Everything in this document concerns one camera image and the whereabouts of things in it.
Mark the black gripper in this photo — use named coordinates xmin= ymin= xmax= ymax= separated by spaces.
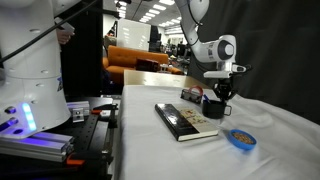
xmin=213 ymin=78 xmax=239 ymax=102

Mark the black cup with handle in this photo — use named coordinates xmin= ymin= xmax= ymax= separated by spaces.
xmin=202 ymin=99 xmax=233 ymax=120

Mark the grey handheld controller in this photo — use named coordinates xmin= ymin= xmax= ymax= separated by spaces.
xmin=54 ymin=16 xmax=76 ymax=34

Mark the person's hand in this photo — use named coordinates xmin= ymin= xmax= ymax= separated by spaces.
xmin=56 ymin=29 xmax=73 ymax=46

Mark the tape dispenser with red tape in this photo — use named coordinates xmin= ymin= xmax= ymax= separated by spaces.
xmin=180 ymin=85 xmax=204 ymax=105

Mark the blue bowl of cereal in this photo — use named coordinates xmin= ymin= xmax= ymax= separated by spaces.
xmin=228 ymin=129 xmax=258 ymax=151

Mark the black and cream textbook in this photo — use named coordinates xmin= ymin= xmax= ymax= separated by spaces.
xmin=154 ymin=103 xmax=220 ymax=142

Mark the brown wooden board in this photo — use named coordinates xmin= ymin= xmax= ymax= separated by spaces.
xmin=123 ymin=69 xmax=209 ymax=89

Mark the dark cushion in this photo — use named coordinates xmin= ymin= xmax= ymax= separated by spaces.
xmin=135 ymin=57 xmax=161 ymax=72

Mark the white tablecloth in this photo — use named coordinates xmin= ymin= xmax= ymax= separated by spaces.
xmin=114 ymin=83 xmax=320 ymax=180

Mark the orange sofa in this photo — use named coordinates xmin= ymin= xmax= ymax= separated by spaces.
xmin=102 ymin=44 xmax=185 ymax=86

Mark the white projection screen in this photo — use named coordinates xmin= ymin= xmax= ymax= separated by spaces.
xmin=116 ymin=18 xmax=152 ymax=52

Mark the black clamp with orange grip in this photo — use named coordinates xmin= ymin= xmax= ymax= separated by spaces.
xmin=91 ymin=103 xmax=119 ymax=116
xmin=64 ymin=150 xmax=114 ymax=168

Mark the black perforated breadboard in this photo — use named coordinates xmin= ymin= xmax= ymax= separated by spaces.
xmin=0 ymin=96 xmax=118 ymax=180

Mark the black partition panel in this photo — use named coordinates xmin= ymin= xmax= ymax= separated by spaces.
xmin=54 ymin=0 xmax=104 ymax=98

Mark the aluminium extrusion bar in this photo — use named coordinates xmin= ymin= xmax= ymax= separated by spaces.
xmin=0 ymin=131 xmax=75 ymax=148
xmin=0 ymin=141 xmax=73 ymax=163
xmin=66 ymin=100 xmax=91 ymax=116

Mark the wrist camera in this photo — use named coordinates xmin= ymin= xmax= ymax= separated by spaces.
xmin=231 ymin=63 xmax=253 ymax=74

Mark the small metal bracket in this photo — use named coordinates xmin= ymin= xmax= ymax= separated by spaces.
xmin=71 ymin=107 xmax=85 ymax=123

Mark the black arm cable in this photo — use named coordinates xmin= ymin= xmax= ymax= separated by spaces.
xmin=0 ymin=0 xmax=101 ymax=64

